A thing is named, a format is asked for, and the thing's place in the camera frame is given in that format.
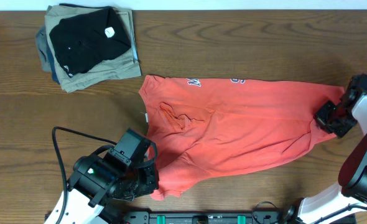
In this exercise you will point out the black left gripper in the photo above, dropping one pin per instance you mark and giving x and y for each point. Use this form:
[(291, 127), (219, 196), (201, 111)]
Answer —
[(153, 182)]

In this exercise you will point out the grey folded garment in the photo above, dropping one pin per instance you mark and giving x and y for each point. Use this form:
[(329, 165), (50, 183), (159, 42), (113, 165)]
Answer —
[(41, 44)]

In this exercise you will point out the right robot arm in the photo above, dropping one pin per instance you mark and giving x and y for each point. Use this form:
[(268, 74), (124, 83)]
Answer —
[(348, 195)]

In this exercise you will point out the khaki folded garment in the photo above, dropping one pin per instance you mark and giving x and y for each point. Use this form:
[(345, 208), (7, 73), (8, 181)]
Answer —
[(125, 66)]

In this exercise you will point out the red printed t-shirt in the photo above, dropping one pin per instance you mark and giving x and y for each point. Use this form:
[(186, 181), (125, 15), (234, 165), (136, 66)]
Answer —
[(213, 127)]

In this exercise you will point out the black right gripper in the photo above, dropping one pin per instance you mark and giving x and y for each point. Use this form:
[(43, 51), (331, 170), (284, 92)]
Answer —
[(320, 119)]

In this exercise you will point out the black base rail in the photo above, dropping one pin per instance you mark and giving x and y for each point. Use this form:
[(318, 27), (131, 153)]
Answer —
[(258, 217)]

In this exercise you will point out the black folded shirt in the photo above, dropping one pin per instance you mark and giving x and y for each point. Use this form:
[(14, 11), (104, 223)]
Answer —
[(83, 41)]

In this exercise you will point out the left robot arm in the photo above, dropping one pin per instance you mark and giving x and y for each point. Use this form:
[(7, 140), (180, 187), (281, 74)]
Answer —
[(72, 207)]

